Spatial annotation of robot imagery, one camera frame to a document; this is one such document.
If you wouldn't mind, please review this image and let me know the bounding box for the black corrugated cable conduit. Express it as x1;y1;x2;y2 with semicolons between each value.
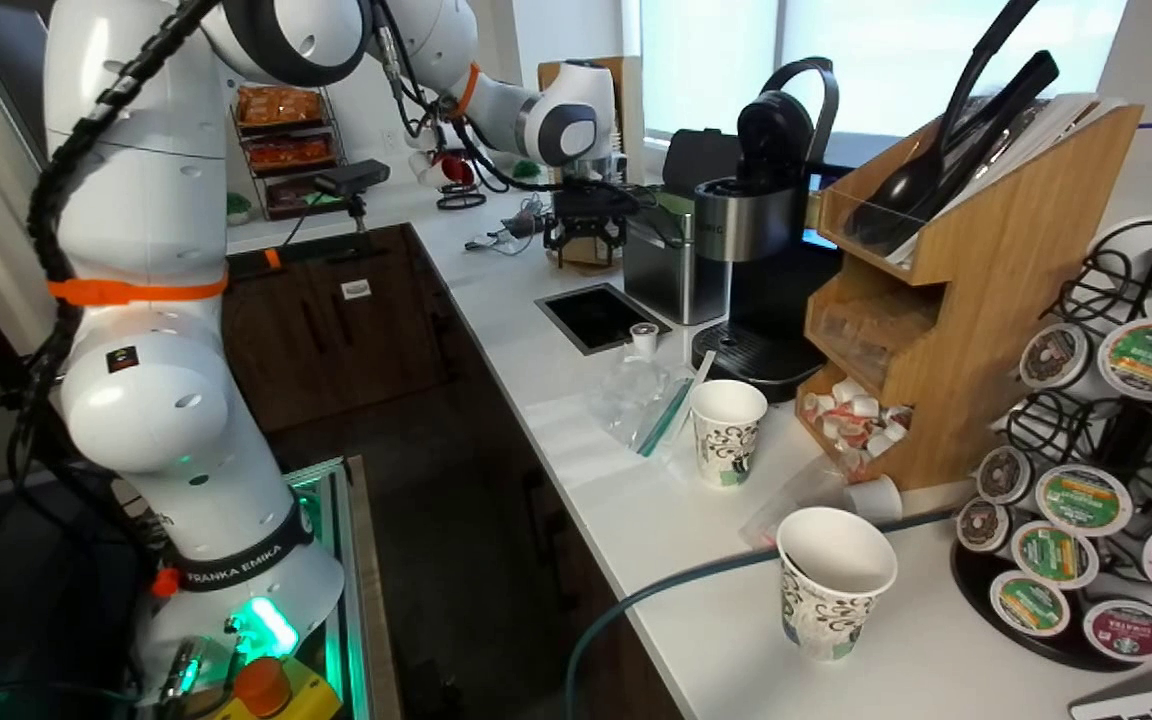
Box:
0;0;232;573

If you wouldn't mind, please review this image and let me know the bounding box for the black silver pod coffee machine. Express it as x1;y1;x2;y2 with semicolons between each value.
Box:
684;52;849;392

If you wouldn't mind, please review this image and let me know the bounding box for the grey hinged bin lid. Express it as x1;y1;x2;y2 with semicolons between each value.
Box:
659;126;748;200

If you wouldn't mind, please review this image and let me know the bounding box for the stainless steel countertop bin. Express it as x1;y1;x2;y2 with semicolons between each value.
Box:
621;187;739;334

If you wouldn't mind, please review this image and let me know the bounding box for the green lit robot base platform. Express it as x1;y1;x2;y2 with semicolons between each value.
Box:
132;454;373;720

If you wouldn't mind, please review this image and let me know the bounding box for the snack shelf rack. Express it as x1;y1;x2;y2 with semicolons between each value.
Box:
226;84;344;221

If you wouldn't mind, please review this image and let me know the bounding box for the pile of creamer cups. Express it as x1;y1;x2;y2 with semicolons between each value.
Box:
802;377;915;468

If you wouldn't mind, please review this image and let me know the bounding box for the dark lid coffee pod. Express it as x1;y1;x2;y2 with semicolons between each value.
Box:
971;443;1035;509
1017;322;1097;397
953;493;1021;559

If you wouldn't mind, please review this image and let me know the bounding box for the yellow emergency stop button box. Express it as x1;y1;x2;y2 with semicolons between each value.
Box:
204;655;344;720

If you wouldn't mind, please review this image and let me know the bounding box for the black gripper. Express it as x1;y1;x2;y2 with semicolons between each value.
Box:
545;174;642;272

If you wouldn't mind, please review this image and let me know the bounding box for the patterned paper cup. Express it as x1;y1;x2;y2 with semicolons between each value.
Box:
684;377;774;495
769;503;903;670

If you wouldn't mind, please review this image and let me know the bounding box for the white single coffee pod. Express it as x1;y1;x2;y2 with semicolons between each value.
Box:
623;316;662;359

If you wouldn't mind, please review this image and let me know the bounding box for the black wire pod carousel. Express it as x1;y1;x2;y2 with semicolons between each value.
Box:
949;217;1152;678

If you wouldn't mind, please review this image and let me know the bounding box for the black utensils bundle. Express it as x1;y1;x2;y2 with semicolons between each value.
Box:
851;0;1063;255

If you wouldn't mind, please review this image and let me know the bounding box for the orange strap on arm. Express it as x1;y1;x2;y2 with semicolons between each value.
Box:
42;272;232;311

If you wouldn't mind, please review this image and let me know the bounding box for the wooden condiment organizer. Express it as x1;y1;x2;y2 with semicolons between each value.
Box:
795;90;1148;493

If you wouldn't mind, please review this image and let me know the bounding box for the dark teal thick cable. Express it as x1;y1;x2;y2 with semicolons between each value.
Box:
556;502;966;720

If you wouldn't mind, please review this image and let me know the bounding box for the dark wooden cabinet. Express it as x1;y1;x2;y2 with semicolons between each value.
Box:
219;221;481;435

